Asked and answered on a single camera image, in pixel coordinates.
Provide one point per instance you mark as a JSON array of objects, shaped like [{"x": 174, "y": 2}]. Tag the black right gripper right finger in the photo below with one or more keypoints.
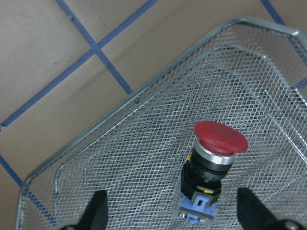
[{"x": 252, "y": 213}]

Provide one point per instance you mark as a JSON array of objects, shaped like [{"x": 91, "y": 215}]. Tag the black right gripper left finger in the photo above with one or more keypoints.
[{"x": 95, "y": 215}]

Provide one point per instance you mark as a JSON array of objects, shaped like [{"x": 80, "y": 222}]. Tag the red emergency stop button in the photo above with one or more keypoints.
[{"x": 200, "y": 182}]

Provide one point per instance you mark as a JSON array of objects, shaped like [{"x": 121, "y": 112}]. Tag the silver wire mesh shelf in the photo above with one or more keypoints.
[{"x": 239, "y": 75}]

